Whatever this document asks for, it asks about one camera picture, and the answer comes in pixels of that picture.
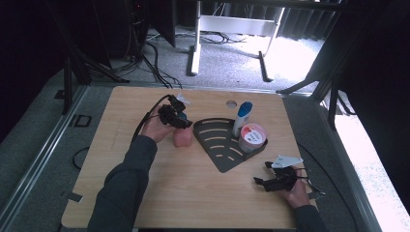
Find white desk frame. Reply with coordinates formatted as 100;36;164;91
186;0;286;83

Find white bottle with blue cap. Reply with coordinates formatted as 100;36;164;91
231;101;254;139

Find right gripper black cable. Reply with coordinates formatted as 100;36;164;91
296;143;360;232

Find person's right hand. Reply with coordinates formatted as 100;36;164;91
278;170;310;209

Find black metal stand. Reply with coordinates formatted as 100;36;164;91
276;38;356;130
44;0;131;116

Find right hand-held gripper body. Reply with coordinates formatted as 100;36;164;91
264;155;304;192

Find dark curtain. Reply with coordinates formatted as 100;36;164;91
277;6;335;42

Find black rectangular floor frame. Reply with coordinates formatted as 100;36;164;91
74;114;93;128

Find black cable loop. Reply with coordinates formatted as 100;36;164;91
72;146;91;171

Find tangled cables under desk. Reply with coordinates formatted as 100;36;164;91
199;30;249;46

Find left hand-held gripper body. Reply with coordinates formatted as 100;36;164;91
158;93;191;127

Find pink jar with white label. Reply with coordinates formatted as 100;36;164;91
238;123;268;154

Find black floor cables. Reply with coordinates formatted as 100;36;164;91
141;40;184;90

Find person's left hand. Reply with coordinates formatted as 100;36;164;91
141;107;177;143

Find grey tape strip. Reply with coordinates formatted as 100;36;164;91
62;191;83;203

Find black corner rack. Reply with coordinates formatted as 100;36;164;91
192;117;269;174

